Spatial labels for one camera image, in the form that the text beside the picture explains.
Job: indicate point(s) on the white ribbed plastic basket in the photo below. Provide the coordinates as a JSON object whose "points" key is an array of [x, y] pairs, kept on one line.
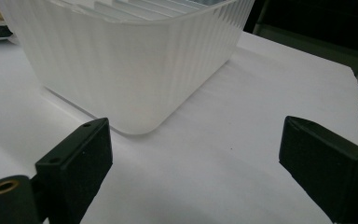
{"points": [[130, 62]]}

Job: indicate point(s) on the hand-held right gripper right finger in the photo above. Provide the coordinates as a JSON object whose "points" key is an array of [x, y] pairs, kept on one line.
{"points": [[326, 165]]}

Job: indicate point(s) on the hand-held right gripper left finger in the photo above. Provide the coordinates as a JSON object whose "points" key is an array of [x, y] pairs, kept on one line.
{"points": [[74, 168]]}

